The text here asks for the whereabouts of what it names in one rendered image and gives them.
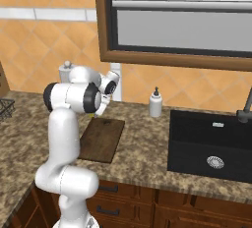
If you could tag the dark wooden cutting board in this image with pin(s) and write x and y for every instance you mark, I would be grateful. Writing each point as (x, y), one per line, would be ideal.
(101, 140)

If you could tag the yellow sponge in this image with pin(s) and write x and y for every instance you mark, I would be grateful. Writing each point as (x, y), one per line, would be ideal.
(91, 115)

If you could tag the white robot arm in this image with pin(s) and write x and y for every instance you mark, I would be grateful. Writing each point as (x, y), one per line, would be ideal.
(62, 133)

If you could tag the white soap dispenser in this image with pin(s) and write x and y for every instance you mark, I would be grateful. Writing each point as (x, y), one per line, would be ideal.
(155, 105)

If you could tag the wood-framed window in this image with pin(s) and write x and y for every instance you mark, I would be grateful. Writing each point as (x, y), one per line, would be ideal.
(183, 28)

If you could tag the white lidded jar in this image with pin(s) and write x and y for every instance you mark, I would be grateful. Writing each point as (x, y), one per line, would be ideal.
(64, 72)

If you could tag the brown wooden box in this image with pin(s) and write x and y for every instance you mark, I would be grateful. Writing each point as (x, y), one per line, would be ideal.
(3, 83)

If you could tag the black sink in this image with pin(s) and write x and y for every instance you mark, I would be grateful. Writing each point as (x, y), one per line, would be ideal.
(210, 146)

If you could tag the wooden cupboard front under sink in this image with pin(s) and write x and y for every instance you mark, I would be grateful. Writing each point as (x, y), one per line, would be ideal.
(203, 212)

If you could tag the wooden corner cupboard door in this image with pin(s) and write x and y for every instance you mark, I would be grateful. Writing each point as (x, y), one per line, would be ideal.
(32, 210)

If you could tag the large wooden drawer front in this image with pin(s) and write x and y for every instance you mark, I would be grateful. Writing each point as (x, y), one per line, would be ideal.
(134, 214)

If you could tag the small wooden drawer front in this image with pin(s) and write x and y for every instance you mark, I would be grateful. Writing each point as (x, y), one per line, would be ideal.
(134, 192)

